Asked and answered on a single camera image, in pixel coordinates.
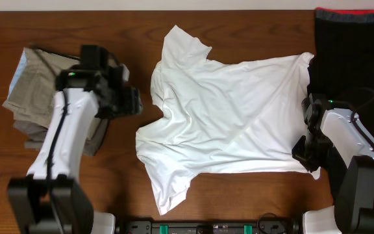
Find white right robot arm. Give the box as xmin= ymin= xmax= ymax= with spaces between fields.
xmin=292 ymin=94 xmax=374 ymax=234

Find white t-shirt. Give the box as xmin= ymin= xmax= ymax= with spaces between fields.
xmin=136 ymin=27 xmax=313 ymax=215

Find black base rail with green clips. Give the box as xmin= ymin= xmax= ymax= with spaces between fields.
xmin=115 ymin=213 xmax=303 ymax=234

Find folded khaki shorts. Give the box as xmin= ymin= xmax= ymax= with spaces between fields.
xmin=3 ymin=48 xmax=77 ymax=129

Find black garment with red band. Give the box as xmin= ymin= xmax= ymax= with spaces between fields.
xmin=308 ymin=8 xmax=374 ymax=136

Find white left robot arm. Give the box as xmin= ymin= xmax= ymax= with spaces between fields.
xmin=7 ymin=64 xmax=142 ymax=234

